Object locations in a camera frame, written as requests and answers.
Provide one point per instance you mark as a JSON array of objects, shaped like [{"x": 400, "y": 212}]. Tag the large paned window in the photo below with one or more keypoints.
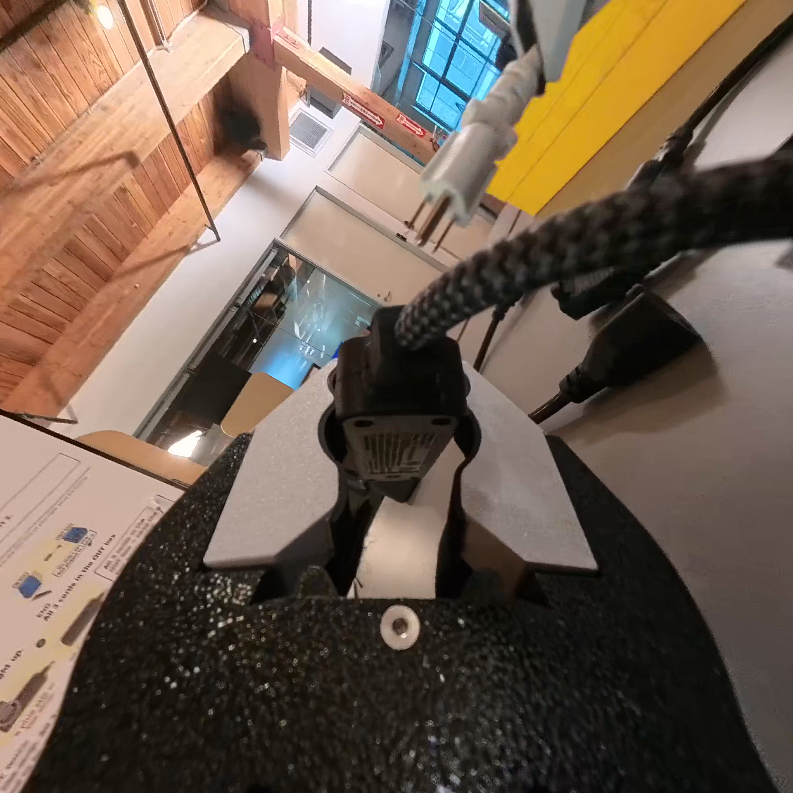
[{"x": 433, "y": 62}]

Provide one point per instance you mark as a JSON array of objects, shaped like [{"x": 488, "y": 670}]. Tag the wooden post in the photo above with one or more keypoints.
[{"x": 260, "y": 93}]

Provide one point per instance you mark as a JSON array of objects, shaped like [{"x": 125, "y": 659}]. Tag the red arrow sign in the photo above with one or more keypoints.
[
  {"x": 412, "y": 125},
  {"x": 364, "y": 111}
]

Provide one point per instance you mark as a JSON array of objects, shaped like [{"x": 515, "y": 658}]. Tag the white wall vent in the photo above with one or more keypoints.
[{"x": 310, "y": 130}]

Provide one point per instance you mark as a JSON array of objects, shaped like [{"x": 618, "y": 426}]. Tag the cardboard box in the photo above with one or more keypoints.
[
  {"x": 142, "y": 455},
  {"x": 260, "y": 402}
]

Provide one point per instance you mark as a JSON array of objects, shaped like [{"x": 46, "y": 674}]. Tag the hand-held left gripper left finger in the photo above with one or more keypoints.
[{"x": 279, "y": 495}]

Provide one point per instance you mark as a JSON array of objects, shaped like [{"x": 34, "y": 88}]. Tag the black ceiling fixture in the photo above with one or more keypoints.
[{"x": 241, "y": 127}]

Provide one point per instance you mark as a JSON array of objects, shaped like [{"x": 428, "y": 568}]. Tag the wooden ceiling beam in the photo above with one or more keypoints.
[{"x": 322, "y": 74}]

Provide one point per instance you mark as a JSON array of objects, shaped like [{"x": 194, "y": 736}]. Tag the dark air duct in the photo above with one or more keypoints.
[{"x": 337, "y": 62}]

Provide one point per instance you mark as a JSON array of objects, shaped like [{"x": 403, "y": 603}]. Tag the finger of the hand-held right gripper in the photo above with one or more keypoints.
[{"x": 557, "y": 31}]

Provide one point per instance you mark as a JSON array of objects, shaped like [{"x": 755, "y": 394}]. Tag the black power adapter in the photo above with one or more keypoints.
[{"x": 644, "y": 347}]

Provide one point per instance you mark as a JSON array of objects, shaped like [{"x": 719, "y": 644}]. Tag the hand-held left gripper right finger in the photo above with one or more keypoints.
[{"x": 520, "y": 508}]

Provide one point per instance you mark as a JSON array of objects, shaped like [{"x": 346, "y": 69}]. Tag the printed instruction sheet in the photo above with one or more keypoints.
[{"x": 62, "y": 526}]

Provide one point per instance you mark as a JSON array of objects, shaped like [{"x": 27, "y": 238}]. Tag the round ceiling light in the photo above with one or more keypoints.
[{"x": 105, "y": 17}]

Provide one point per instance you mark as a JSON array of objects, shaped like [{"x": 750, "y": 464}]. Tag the white power plug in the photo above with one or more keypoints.
[{"x": 458, "y": 167}]

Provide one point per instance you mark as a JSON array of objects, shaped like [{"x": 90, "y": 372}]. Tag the frosted glass door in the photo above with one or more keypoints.
[
  {"x": 347, "y": 229},
  {"x": 372, "y": 155}
]

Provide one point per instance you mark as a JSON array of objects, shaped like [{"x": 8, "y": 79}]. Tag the thin black metal rod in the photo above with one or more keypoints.
[{"x": 166, "y": 111}]

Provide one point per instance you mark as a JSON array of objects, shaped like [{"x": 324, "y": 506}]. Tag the black monitor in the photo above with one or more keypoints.
[{"x": 210, "y": 390}]

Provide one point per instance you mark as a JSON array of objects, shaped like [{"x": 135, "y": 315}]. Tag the glass partition wall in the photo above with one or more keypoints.
[{"x": 297, "y": 310}]

